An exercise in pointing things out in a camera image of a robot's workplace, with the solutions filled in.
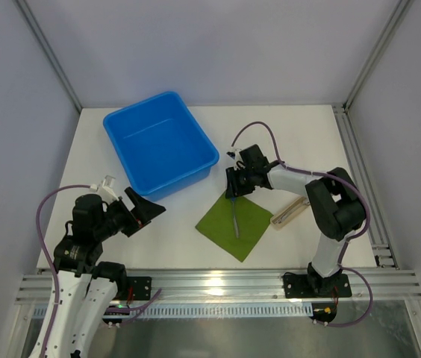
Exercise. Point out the silver table knife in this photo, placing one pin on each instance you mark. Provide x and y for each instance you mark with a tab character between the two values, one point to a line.
288	213

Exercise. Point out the silver fork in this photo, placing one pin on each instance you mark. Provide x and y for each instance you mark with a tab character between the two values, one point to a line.
234	218

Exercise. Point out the green paper napkin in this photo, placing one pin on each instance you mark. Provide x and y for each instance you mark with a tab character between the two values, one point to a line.
217	226

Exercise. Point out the blue plastic bin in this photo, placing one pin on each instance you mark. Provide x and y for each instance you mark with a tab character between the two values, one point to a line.
160	145

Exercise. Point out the aluminium frame post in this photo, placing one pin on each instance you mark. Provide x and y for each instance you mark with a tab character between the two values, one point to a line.
33	25
384	39

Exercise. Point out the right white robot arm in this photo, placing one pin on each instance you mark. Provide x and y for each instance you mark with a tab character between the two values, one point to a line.
336	207

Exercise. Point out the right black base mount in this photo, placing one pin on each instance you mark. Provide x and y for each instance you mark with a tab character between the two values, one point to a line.
313	286

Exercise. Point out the aluminium front rail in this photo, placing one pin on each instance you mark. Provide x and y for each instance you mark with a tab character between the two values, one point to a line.
265	285

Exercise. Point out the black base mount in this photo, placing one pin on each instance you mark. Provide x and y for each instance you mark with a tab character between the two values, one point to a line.
138	288
313	286

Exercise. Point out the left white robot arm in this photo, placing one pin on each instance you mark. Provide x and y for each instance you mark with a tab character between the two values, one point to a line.
82	285

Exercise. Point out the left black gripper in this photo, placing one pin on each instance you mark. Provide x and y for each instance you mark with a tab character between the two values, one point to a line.
131	216

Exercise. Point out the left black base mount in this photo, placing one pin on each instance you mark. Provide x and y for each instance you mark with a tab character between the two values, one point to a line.
138	288

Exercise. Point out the beige cutlery tray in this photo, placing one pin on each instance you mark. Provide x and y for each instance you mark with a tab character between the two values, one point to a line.
300	200

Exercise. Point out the right aluminium side rail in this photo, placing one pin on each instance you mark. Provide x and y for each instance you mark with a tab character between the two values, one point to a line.
378	232

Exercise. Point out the white slotted cable duct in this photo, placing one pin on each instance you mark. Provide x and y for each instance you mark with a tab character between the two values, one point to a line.
228	310

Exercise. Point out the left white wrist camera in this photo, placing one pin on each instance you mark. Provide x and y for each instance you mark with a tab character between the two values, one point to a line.
105	190

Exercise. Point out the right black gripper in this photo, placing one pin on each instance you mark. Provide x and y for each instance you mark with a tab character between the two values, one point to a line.
239	183

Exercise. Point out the left aluminium frame post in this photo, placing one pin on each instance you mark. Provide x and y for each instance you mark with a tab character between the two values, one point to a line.
33	25

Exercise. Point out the right aluminium frame post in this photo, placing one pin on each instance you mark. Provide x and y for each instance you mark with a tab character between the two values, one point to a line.
384	39

